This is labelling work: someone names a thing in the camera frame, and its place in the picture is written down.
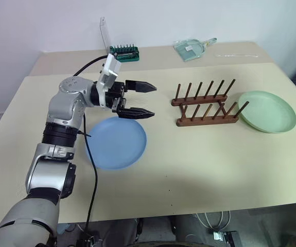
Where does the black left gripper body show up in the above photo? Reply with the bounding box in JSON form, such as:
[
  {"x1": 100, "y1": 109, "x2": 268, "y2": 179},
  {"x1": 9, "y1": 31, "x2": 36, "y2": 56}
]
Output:
[{"x1": 105, "y1": 81, "x2": 127, "y2": 113}]

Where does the wooden dish rack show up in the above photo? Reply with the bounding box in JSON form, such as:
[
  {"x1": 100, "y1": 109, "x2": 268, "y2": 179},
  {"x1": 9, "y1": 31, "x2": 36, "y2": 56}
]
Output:
[{"x1": 170, "y1": 79, "x2": 250, "y2": 128}]

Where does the clear plastic dustpan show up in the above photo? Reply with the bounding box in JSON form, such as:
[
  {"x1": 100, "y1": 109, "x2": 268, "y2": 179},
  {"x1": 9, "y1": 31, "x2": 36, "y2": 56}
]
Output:
[{"x1": 173, "y1": 37, "x2": 218, "y2": 63}]

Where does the green screwdriver bit box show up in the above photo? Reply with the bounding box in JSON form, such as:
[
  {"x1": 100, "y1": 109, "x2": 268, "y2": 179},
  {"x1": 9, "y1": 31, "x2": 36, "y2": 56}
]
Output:
[{"x1": 99, "y1": 16, "x2": 141, "y2": 63}]

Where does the green plate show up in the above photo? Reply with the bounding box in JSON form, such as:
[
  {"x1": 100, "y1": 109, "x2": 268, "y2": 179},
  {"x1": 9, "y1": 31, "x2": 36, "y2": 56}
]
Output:
[{"x1": 238, "y1": 90, "x2": 296, "y2": 134}]

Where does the clear plastic strip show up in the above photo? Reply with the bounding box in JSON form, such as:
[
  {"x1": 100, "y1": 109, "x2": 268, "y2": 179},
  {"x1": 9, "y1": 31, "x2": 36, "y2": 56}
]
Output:
[{"x1": 214, "y1": 52, "x2": 259, "y2": 59}]

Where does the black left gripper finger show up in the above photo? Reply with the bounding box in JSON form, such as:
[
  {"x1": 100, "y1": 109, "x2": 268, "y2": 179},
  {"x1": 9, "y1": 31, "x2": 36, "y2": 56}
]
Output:
[
  {"x1": 125, "y1": 80, "x2": 158, "y2": 94},
  {"x1": 116, "y1": 107, "x2": 156, "y2": 120}
]

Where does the white cable loop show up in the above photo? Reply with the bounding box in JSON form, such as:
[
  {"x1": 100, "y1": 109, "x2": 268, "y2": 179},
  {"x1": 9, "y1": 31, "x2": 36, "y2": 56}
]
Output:
[{"x1": 195, "y1": 210, "x2": 232, "y2": 230}]

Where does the metal bracket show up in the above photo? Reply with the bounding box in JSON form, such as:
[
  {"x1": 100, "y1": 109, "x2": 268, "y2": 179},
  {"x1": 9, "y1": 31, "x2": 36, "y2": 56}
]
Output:
[{"x1": 208, "y1": 230, "x2": 241, "y2": 247}]

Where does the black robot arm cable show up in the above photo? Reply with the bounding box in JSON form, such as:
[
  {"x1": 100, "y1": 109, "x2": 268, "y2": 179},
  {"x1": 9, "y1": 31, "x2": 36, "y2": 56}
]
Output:
[{"x1": 72, "y1": 55, "x2": 112, "y2": 241}]

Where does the blue plate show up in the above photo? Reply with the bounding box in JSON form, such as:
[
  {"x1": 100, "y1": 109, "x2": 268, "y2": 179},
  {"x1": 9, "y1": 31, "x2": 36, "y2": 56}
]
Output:
[{"x1": 85, "y1": 116, "x2": 148, "y2": 171}]

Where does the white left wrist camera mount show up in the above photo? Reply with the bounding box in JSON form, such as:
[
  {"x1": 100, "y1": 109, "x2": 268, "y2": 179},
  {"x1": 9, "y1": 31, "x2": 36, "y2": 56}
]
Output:
[{"x1": 95, "y1": 53, "x2": 122, "y2": 110}]

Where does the black cable connector box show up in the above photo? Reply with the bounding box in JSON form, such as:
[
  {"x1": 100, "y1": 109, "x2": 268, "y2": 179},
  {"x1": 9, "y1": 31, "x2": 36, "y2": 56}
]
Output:
[{"x1": 76, "y1": 235, "x2": 96, "y2": 247}]

